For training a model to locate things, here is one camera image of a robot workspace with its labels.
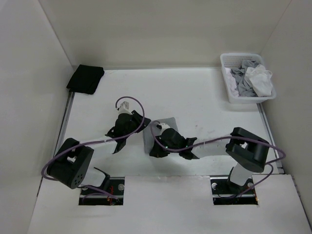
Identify white plastic basket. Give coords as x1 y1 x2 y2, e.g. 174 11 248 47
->
220 53 277 104

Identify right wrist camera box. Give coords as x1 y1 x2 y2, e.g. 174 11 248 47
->
156 123 171 134

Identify white tank top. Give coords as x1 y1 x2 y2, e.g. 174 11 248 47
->
225 68 239 97

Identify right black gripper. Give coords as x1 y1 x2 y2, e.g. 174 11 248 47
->
150 135 180 157

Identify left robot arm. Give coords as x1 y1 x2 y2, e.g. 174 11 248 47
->
41 110 151 195

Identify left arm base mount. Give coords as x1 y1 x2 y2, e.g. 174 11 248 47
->
78 177 125 206

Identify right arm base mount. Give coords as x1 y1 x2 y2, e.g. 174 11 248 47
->
211 177 258 205

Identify folded black tank top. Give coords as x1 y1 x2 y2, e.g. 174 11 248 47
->
66 64 105 95

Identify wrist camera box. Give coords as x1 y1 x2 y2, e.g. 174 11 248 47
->
156 123 171 134
117 101 132 115

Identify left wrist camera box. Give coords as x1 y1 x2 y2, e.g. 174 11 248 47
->
117 101 132 115

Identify grey tank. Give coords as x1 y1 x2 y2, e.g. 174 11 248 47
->
143 117 178 154
231 59 260 97

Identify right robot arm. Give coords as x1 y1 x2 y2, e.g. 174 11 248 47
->
149 123 269 193

